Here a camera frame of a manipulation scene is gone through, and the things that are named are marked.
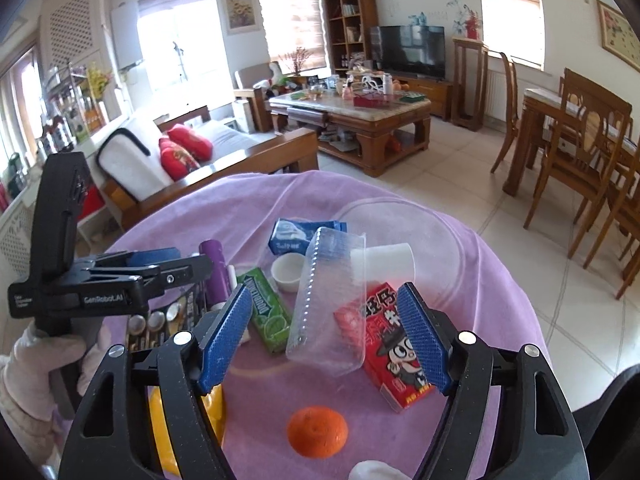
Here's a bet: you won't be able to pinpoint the red embroidered pillow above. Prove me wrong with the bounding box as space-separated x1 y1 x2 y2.
166 124 214 161
159 137 201 181

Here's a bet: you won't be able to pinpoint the green chewing gum pack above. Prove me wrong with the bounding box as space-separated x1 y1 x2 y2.
236 267 293 356

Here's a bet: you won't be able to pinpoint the framed floral picture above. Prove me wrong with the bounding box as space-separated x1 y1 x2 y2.
595 0 640 72

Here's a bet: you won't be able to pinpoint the red flower vase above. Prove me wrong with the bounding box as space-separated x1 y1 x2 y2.
462 5 482 41

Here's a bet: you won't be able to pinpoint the white plastic cylinder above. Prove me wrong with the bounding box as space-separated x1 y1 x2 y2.
350 242 416 283

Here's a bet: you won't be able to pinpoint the yellow object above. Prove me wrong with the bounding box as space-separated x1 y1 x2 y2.
147 385 227 478

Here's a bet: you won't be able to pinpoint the wooden coffee table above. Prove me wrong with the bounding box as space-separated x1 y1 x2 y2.
267 87 433 178

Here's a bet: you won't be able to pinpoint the pink window blind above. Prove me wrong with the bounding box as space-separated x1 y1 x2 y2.
256 0 321 68

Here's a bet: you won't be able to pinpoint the red flat box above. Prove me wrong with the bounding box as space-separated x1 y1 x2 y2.
352 92 396 108

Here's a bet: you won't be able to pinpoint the framed sunflower picture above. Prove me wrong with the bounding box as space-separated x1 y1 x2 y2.
221 0 257 36

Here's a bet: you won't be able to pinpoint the clear plastic container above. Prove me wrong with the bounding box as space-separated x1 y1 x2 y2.
286 226 368 378

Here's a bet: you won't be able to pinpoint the white lattice cabinet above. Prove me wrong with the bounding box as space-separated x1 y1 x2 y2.
40 0 113 76

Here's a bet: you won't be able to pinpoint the orange tangerine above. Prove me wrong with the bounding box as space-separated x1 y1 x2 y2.
286 406 349 459

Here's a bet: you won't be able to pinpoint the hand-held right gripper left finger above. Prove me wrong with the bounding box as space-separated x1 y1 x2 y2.
59 282 254 480

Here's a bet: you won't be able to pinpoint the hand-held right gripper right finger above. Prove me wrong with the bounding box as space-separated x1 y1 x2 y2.
397 281 590 480

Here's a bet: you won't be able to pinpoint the tall wooden plant stand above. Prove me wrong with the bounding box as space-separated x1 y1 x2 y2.
451 36 490 132

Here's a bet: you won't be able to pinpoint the shelf rack with bottles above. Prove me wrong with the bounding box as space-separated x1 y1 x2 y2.
37 62 108 153

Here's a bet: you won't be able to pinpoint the purple tablecloth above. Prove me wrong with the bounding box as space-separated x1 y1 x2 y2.
50 170 551 480

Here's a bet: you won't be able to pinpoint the wooden dining table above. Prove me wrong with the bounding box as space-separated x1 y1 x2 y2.
502 87 640 198

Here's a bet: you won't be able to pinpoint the white cushion with black strap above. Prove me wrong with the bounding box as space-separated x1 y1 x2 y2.
96 127 173 201

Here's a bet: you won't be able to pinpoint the blue tissue packet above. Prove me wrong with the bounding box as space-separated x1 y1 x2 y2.
268 217 348 256

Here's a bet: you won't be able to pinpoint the purple tube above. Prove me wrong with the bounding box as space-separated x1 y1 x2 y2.
199 239 231 311

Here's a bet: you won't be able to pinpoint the red bag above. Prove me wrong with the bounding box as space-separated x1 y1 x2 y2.
77 185 106 217

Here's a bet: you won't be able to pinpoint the small white cup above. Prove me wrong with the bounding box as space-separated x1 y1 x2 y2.
271 253 306 293

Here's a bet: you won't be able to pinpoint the flat screen television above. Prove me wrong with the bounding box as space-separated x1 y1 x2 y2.
376 25 447 81

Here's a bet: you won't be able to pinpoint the wooden armchair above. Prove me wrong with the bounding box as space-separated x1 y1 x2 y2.
233 62 281 133

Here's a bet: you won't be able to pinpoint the red cartoon carton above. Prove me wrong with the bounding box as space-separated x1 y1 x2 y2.
334 282 443 413

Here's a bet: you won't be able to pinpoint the wooden sofa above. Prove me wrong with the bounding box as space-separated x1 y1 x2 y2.
95 105 321 233

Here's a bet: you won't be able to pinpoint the yellow flowers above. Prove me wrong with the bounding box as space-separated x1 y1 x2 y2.
85 62 113 101

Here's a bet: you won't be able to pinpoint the white wall boiler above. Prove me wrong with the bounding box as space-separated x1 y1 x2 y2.
110 2 143 68

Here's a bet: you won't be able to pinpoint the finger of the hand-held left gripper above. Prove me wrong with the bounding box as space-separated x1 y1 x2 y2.
75 247 183 268
92 254 214 297

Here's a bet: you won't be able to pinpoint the pack of round metal batteries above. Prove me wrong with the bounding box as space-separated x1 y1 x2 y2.
125 282 208 356

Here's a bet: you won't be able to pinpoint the person's right hand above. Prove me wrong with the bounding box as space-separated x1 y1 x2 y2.
348 460 406 480

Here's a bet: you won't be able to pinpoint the wooden dining chair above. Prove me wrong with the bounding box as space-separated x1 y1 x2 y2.
490 51 523 173
523 67 633 261
582 125 640 301

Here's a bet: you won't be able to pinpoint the white goose plush toy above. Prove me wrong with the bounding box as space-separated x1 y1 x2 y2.
267 60 291 92

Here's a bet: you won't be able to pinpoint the person's left hand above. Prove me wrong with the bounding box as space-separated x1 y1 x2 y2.
12 321 113 411

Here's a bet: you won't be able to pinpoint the small white bin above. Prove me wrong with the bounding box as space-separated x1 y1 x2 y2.
232 99 251 133

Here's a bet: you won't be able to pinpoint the pink blossom branches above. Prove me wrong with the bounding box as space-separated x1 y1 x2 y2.
280 47 308 76

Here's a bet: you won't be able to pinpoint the wooden television stand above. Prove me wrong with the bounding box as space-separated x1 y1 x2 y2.
390 76 453 121

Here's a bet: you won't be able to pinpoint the wooden bookshelf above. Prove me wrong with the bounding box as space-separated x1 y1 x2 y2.
322 0 379 75

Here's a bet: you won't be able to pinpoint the white wall radiator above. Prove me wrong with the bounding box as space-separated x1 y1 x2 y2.
487 69 516 121

